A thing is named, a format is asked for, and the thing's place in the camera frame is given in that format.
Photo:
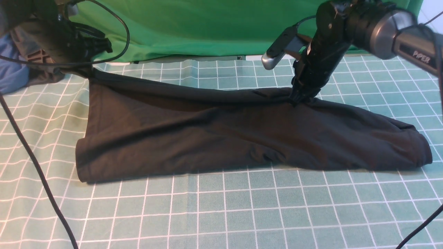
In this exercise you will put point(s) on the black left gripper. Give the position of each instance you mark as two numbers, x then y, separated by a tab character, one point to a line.
67	47

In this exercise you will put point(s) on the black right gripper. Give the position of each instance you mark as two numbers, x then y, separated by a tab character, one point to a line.
324	52

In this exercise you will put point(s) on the dark gray long-sleeved shirt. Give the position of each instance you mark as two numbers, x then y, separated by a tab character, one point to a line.
138	127

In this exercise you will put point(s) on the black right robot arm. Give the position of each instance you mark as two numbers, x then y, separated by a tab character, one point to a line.
382	29

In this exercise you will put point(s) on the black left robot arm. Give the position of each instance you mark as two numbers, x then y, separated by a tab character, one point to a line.
16	12

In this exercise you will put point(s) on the crumpled dark gray garment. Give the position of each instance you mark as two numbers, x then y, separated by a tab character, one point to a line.
30	51

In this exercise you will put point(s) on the green backdrop cloth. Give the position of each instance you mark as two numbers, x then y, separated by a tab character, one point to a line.
160	28

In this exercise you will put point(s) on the blue garment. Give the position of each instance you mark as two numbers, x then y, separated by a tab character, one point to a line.
13	76

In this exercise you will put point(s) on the green grid table mat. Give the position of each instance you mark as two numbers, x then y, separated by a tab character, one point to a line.
274	207

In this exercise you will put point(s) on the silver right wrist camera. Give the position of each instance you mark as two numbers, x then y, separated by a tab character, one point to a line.
289	42

